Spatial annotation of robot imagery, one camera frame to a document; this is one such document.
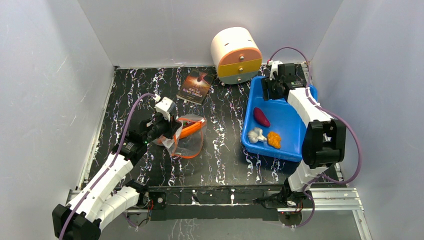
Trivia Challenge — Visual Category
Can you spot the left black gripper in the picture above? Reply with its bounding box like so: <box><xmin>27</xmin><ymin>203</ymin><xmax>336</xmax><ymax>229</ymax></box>
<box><xmin>143</xmin><ymin>111</ymin><xmax>182</xmax><ymax>144</ymax></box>

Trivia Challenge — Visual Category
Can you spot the orange toy squash slice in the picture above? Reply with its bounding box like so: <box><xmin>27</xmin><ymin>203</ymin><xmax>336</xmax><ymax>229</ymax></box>
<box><xmin>153</xmin><ymin>119</ymin><xmax>207</xmax><ymax>146</ymax></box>

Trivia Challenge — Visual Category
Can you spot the clear zip bag orange zipper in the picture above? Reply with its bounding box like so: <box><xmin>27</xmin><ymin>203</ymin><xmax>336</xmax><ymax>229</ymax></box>
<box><xmin>159</xmin><ymin>114</ymin><xmax>207</xmax><ymax>159</ymax></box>

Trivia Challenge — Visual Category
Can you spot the magenta purple toy vegetable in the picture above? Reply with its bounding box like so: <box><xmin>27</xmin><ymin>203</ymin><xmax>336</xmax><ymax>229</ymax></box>
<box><xmin>253</xmin><ymin>107</ymin><xmax>271</xmax><ymax>128</ymax></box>

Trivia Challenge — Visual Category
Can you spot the blue plastic bin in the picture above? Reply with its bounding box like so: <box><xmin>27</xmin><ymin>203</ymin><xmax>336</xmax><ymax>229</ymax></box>
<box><xmin>241</xmin><ymin>76</ymin><xmax>306</xmax><ymax>163</ymax></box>

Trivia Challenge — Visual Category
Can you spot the orange bumpy toy food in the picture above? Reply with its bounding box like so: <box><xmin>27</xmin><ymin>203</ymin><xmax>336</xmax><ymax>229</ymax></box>
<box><xmin>266</xmin><ymin>131</ymin><xmax>282</xmax><ymax>150</ymax></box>

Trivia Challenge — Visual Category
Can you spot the white toy garlic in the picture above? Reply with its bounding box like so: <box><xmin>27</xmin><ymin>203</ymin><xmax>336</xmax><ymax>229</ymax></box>
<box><xmin>247</xmin><ymin>127</ymin><xmax>268</xmax><ymax>144</ymax></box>

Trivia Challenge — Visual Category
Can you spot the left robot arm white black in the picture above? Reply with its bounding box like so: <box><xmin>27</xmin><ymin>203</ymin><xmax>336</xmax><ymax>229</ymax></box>
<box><xmin>52</xmin><ymin>113</ymin><xmax>182</xmax><ymax>240</ymax></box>

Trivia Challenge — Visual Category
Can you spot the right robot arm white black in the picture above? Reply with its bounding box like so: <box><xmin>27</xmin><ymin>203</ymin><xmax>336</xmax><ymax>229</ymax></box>
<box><xmin>261</xmin><ymin>61</ymin><xmax>347</xmax><ymax>207</ymax></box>

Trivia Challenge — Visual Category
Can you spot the dark paperback book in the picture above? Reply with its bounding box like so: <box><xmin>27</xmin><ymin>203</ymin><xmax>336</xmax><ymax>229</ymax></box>
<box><xmin>176</xmin><ymin>70</ymin><xmax>215</xmax><ymax>105</ymax></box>

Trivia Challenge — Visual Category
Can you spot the round white drawer cabinet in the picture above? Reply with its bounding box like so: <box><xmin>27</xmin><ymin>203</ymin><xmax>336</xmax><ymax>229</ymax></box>
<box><xmin>210</xmin><ymin>27</ymin><xmax>263</xmax><ymax>86</ymax></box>

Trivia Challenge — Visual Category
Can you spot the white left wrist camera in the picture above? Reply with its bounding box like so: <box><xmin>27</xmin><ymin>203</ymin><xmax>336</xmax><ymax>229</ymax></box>
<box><xmin>154</xmin><ymin>94</ymin><xmax>176</xmax><ymax>122</ymax></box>

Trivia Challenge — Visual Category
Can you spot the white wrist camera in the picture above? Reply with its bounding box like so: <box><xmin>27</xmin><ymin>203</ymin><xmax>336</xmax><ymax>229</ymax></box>
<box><xmin>267</xmin><ymin>60</ymin><xmax>283</xmax><ymax>81</ymax></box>
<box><xmin>154</xmin><ymin>94</ymin><xmax>176</xmax><ymax>122</ymax></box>

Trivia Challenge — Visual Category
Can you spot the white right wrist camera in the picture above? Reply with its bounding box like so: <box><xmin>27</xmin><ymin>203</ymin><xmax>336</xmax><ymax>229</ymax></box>
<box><xmin>267</xmin><ymin>60</ymin><xmax>283</xmax><ymax>81</ymax></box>

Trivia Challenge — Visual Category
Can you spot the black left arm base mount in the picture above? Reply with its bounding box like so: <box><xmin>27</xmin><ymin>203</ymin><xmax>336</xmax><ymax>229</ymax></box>
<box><xmin>123</xmin><ymin>191</ymin><xmax>167</xmax><ymax>220</ymax></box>

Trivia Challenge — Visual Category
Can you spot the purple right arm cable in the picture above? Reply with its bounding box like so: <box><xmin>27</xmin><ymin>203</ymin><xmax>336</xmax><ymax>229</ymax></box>
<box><xmin>266</xmin><ymin>46</ymin><xmax>363</xmax><ymax>229</ymax></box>

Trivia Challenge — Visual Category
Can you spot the aluminium front rail frame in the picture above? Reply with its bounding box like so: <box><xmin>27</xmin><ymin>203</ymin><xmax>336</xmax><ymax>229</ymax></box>
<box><xmin>59</xmin><ymin>187</ymin><xmax>372</xmax><ymax>240</ymax></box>

